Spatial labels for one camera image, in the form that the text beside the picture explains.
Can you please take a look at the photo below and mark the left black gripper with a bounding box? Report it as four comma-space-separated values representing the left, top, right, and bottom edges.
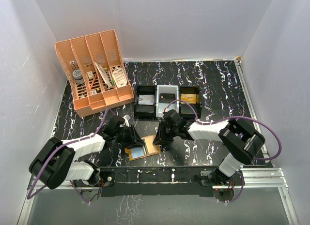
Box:
114, 125, 145, 149

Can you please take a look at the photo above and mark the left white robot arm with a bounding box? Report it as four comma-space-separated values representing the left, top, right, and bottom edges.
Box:
29, 115, 145, 190

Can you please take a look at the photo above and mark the grey tape roll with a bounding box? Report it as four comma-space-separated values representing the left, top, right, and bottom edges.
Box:
72, 69, 84, 85

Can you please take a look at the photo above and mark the black card bin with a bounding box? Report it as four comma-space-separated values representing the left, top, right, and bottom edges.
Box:
134, 85, 156, 119
179, 86, 202, 119

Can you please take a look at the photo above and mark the white labelled package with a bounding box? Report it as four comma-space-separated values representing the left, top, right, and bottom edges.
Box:
112, 67, 128, 88

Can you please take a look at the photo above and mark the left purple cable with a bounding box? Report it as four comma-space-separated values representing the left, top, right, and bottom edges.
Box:
26, 108, 122, 206

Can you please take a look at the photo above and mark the aluminium table frame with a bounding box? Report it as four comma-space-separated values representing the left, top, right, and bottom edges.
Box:
19, 60, 299, 225

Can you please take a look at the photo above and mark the orange leather card holder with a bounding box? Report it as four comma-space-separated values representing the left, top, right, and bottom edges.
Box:
125, 145, 156, 161

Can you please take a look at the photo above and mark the white paper leaflet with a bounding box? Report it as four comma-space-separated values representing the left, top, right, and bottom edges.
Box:
95, 62, 112, 89

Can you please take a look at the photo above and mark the peach desk file organizer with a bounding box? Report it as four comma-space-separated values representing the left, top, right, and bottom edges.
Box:
55, 30, 134, 117

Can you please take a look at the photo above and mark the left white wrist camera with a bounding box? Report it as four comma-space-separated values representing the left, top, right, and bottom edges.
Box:
123, 115, 130, 127

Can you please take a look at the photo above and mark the black credit card stack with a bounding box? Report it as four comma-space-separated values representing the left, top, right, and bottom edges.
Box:
159, 93, 176, 104

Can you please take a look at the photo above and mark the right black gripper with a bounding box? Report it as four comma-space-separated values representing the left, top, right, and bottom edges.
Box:
153, 121, 178, 145

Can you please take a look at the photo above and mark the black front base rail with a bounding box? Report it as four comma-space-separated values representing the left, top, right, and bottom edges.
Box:
72, 165, 245, 198

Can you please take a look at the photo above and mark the gold credit card stack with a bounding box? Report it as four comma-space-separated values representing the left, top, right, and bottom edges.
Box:
181, 93, 200, 104

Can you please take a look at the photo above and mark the white middle card bin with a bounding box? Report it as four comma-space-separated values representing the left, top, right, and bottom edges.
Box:
155, 85, 180, 119

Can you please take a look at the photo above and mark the silver credit card stack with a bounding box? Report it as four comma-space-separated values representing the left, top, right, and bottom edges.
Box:
138, 94, 155, 105

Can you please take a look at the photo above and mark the left black card bin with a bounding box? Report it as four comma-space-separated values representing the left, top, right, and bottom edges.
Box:
134, 85, 156, 119

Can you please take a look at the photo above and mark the purple cable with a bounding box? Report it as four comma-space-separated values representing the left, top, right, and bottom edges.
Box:
164, 99, 283, 203
26, 108, 122, 206

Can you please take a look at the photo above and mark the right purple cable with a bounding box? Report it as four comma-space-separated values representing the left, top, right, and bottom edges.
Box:
164, 99, 283, 203

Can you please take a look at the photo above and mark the orange pencil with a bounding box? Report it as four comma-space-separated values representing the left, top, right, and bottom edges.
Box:
89, 73, 97, 90

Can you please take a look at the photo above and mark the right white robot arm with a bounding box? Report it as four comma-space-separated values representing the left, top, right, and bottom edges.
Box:
153, 110, 265, 185

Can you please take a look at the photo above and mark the right black card bin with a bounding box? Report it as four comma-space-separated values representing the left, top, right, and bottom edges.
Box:
179, 86, 202, 119

